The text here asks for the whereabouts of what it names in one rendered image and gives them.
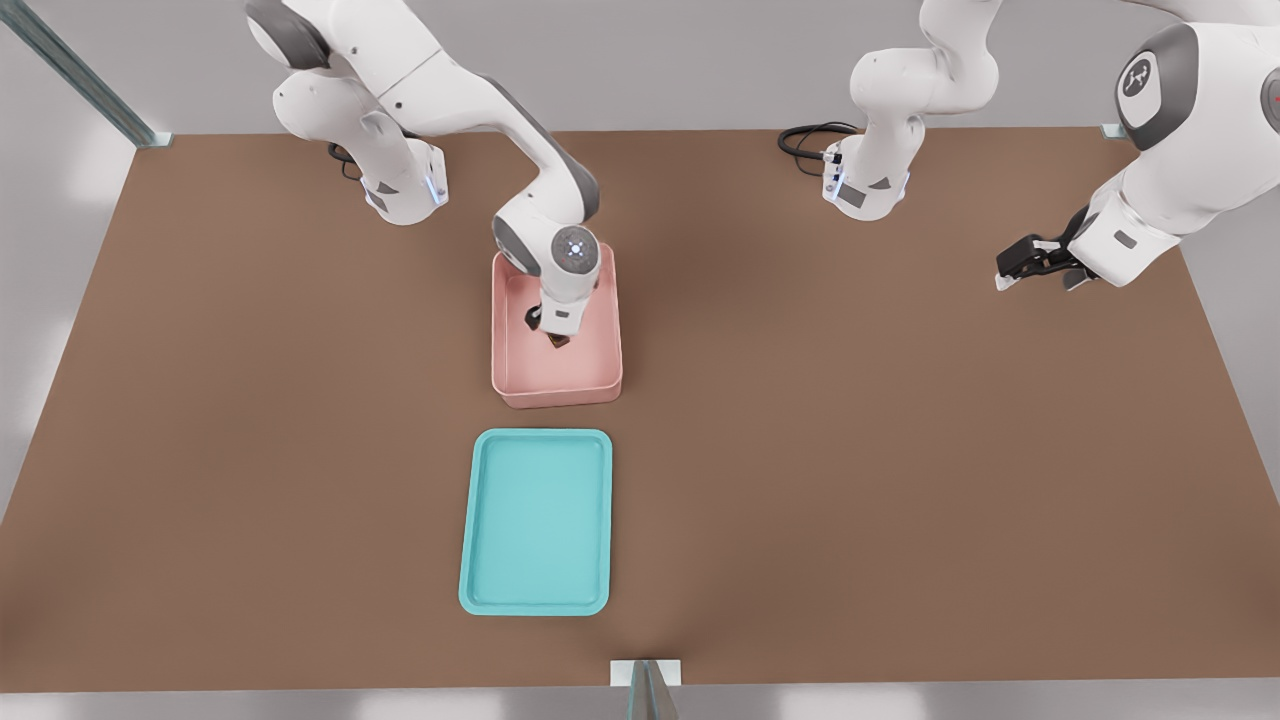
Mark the pale blue-green tray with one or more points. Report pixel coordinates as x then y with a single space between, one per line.
538 520

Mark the pink rectangular box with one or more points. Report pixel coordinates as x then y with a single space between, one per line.
560 385

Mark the silver frame post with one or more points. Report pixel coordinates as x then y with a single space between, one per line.
1114 131
648 690
85 75

